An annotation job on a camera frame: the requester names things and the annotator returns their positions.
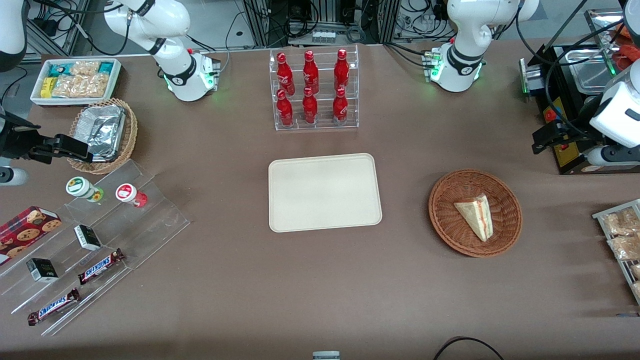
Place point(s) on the steel fryer pan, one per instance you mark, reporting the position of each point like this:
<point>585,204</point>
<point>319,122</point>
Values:
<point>590,75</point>

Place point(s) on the snickers chocolate bar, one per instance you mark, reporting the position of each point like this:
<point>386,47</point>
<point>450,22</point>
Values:
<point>54,306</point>
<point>100,267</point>

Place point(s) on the brown wicker basket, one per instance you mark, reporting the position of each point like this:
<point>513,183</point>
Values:
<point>450,220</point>

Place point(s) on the white power strip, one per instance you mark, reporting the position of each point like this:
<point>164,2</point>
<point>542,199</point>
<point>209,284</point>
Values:
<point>330,36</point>

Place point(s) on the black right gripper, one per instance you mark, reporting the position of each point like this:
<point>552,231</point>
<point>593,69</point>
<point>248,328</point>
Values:
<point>16,141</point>

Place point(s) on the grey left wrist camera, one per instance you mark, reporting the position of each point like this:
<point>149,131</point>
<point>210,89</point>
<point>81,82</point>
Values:
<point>612,156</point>

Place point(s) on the steel fryer lid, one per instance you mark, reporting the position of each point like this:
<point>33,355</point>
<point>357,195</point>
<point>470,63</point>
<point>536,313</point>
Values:
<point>600,22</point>

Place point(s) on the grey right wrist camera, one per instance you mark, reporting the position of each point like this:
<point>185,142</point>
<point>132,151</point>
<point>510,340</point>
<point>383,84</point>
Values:
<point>12,176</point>

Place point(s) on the clear acrylic stepped display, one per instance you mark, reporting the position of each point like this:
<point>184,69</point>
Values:
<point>150,215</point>

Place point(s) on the red cola bottle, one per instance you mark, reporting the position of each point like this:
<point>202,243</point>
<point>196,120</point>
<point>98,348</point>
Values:
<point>340,107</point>
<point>285,75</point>
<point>310,109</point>
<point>341,70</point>
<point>310,72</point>
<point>285,111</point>

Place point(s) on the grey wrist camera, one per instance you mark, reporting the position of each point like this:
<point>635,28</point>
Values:
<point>612,156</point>
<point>12,176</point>

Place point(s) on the teal snack packet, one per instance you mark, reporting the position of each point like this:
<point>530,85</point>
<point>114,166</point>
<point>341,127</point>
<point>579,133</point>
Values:
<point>59,69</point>
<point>106,67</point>

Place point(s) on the small clear cracker bag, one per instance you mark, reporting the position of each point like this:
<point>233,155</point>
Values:
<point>85,68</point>

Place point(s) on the white rectangular snack bin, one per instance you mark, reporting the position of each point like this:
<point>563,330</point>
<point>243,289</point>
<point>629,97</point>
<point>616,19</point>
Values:
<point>37,97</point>

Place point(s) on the triangle sandwich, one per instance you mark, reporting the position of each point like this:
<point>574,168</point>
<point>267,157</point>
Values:
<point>475,216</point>

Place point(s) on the clear bag of snacks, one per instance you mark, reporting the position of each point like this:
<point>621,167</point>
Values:
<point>625,247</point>
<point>622,221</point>

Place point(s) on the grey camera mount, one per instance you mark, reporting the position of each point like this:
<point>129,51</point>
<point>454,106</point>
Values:
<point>326,355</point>

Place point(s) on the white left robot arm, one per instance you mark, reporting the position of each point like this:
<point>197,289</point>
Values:
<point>462,30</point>

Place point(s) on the large clear cracker bag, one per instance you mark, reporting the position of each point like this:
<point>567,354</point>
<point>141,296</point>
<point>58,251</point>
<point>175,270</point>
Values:
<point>80,86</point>

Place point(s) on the small black carton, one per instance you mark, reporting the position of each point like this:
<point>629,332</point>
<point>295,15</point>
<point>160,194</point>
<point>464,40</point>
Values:
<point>42,270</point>
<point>87,238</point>

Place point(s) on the green lid cup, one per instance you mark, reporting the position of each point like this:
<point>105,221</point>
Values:
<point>80,187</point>

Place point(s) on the red lid cup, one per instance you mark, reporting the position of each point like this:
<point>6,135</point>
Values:
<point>127,193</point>

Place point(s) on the orange fried food piece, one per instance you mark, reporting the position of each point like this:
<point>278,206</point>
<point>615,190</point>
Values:
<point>631,55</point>

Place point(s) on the cream plastic tray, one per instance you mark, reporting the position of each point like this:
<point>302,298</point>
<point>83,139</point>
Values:
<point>325,192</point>

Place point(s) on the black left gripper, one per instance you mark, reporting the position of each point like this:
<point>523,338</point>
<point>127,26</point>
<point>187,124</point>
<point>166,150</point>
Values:
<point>575,128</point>

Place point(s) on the light wicker basket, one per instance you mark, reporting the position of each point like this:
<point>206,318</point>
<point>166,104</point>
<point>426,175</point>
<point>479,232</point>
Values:
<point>129,135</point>

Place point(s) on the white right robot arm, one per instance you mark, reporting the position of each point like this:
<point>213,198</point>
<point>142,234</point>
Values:
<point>150,25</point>

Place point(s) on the clear acrylic bottle rack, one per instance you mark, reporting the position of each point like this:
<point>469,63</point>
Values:
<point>350,112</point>

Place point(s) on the aluminium foil container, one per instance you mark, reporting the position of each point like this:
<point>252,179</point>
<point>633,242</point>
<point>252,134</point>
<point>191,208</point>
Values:
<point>102,127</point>

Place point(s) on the aluminium frame rack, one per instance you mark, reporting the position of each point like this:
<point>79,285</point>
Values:
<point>320,15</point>

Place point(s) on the yellow snack packet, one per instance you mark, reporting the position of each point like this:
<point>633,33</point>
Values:
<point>47,87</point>

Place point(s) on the red cookie box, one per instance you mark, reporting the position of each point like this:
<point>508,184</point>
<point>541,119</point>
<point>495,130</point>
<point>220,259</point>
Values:
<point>25,232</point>

